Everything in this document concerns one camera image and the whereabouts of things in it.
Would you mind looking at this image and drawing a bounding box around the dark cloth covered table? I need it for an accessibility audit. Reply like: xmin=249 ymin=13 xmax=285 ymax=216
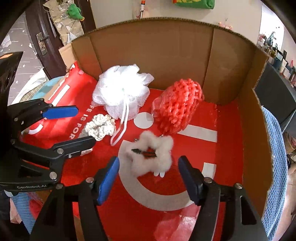
xmin=255 ymin=63 xmax=295 ymax=137

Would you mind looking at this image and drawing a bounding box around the cream crochet scrunchie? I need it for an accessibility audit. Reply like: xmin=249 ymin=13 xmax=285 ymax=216
xmin=79 ymin=114 xmax=116 ymax=141

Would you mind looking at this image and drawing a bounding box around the dark brown door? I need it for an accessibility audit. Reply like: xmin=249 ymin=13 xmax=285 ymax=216
xmin=25 ymin=1 xmax=96 ymax=79

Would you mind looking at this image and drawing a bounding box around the pink plush toy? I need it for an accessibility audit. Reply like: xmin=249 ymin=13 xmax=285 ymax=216
xmin=218 ymin=22 xmax=233 ymax=30

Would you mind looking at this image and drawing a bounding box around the green plush toy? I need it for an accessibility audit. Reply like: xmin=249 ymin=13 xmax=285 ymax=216
xmin=66 ymin=4 xmax=85 ymax=21

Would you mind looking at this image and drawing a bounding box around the white mesh bath pouf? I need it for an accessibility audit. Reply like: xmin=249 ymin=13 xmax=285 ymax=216
xmin=92 ymin=64 xmax=154 ymax=146

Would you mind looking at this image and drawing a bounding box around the cosmetics clutter on table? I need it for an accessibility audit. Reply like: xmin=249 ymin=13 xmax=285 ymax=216
xmin=257 ymin=32 xmax=295 ymax=89

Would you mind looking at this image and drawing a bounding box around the blue knitted blanket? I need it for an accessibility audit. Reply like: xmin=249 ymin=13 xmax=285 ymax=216
xmin=261 ymin=107 xmax=288 ymax=240

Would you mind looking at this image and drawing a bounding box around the cardboard box with red lining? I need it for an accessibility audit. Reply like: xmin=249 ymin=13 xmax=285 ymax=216
xmin=25 ymin=19 xmax=272 ymax=240

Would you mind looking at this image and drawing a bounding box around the white fluffy star scrunchie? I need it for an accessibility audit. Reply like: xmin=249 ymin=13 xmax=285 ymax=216
xmin=125 ymin=131 xmax=174 ymax=178

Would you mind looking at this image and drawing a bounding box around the mop stick orange tip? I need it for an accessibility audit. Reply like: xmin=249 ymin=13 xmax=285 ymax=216
xmin=139 ymin=0 xmax=145 ymax=19

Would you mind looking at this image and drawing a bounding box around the red mesh bath pouf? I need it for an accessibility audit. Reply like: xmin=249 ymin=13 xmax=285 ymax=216
xmin=152 ymin=78 xmax=204 ymax=135

